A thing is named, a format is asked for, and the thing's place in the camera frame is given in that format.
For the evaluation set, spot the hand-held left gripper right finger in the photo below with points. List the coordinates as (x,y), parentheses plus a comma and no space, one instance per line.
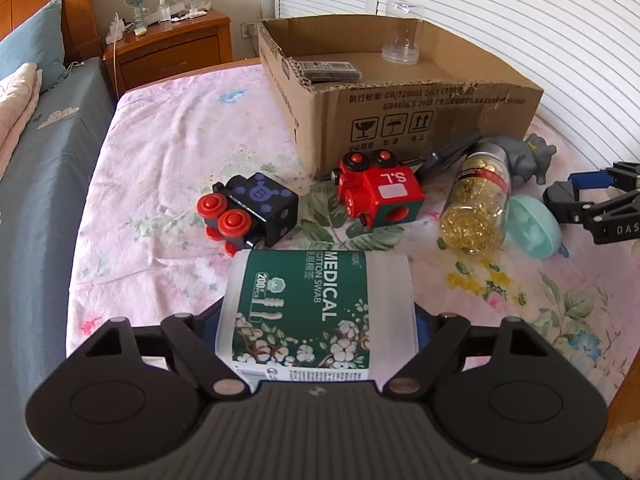
(424,327)

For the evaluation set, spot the blue bed sheet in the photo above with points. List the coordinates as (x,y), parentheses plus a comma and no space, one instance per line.
(50,185)

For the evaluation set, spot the gold capsule bottle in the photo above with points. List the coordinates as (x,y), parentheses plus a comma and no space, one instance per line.
(475,205)

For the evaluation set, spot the white louvered closet doors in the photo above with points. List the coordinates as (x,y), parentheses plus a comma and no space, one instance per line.
(525,20)

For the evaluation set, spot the small clear bottle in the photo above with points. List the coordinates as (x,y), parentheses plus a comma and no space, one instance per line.
(163,10)

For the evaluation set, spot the wooden nightstand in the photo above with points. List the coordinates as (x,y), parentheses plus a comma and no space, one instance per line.
(170,55)

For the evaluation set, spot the green label cotton swab container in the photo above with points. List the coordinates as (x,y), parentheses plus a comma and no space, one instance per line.
(320,305)

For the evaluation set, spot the clear plastic jar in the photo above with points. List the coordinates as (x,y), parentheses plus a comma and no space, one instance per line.
(402,35)

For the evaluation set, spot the red cube toy train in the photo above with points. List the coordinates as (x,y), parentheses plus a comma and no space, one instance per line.
(385,190)

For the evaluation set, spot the black cube toy train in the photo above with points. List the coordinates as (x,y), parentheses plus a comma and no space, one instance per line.
(260,205)

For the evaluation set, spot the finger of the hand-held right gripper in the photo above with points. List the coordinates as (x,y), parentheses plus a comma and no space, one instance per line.
(600,220)
(589,180)

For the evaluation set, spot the flat dark pack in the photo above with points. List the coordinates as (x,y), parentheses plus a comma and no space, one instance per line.
(327,71)

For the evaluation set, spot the grey elephant toy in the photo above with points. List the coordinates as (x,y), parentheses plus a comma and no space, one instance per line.
(525,157)

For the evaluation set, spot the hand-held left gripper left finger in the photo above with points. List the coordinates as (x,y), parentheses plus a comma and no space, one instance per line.
(190,341)

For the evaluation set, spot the white wall socket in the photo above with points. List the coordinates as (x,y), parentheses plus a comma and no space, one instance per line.
(248,29)

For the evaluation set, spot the small green desk fan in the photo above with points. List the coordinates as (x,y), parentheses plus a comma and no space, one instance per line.
(134,2)

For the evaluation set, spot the pink floral blanket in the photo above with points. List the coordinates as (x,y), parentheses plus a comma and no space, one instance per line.
(175,135)

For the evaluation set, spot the mint green case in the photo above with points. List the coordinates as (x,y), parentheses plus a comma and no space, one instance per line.
(535,227)

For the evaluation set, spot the blue pillow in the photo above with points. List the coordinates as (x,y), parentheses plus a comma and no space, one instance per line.
(32,45)

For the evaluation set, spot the cardboard box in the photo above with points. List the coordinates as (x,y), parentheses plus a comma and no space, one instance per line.
(400,110)

